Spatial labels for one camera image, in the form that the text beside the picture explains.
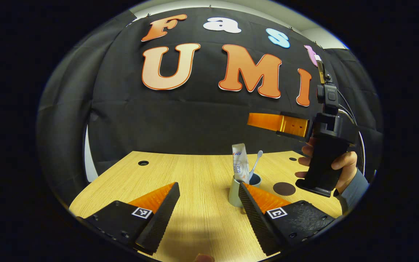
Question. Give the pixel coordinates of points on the light blue toothbrush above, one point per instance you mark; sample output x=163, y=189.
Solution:
x=256, y=163

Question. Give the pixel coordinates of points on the black backdrop cloth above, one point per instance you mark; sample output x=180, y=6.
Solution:
x=195, y=123

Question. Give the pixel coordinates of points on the wooden desktop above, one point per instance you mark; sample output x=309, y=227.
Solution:
x=195, y=174

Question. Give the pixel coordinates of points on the dark brown round coaster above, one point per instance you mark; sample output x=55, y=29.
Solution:
x=284, y=189

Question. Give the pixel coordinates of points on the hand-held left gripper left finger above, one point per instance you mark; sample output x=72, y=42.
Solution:
x=160, y=225

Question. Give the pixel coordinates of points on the white toothpaste tube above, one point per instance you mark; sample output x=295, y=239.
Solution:
x=240, y=163

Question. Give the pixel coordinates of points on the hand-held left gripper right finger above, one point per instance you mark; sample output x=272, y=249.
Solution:
x=256, y=222

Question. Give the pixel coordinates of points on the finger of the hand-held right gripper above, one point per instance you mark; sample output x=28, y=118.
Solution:
x=293, y=125

